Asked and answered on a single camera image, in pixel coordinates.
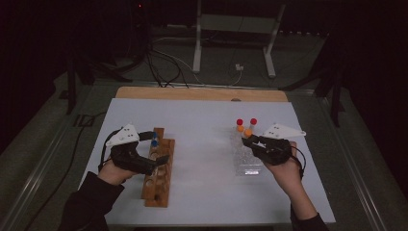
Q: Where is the wooden test tube rack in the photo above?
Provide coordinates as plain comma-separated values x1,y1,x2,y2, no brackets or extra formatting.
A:
140,127,176,208

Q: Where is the black floor cable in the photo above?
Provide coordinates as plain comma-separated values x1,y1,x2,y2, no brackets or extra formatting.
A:
23,110,109,231

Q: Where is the left hand-held gripper cable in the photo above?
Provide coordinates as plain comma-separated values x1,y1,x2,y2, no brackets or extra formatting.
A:
97,129,122,173

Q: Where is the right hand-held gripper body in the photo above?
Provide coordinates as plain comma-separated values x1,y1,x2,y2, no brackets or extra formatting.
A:
256,123,307,167

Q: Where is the black metal stand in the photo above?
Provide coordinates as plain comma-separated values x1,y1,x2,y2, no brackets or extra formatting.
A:
278,32,346,128
59,52,133,116

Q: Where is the person's left hand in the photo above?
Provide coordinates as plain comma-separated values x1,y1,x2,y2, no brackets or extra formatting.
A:
96,158,138,187

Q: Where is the person's right hand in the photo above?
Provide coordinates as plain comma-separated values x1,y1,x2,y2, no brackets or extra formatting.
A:
264,141,304,196

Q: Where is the right hand-held gripper cable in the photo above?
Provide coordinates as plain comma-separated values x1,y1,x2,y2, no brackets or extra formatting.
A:
289,144,308,180

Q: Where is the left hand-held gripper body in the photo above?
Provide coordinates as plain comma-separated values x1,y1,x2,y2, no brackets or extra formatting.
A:
105,123,158,176

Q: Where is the white floor cable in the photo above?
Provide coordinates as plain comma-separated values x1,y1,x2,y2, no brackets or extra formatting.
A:
152,35,244,88

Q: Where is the white table mat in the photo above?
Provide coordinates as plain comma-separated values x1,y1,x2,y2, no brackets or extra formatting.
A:
66,97,337,227

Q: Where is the hand-held gripper cable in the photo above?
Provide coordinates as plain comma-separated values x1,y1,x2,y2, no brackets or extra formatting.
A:
289,144,308,180
97,129,122,173

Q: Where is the clear acrylic test tube rack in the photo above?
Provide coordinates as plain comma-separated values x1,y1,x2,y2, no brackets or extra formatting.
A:
229,126,266,177

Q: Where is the white metal stand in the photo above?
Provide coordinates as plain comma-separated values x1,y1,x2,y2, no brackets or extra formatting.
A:
191,0,287,79

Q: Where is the black cable bundle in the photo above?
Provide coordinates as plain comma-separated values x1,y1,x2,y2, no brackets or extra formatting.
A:
143,44,191,89

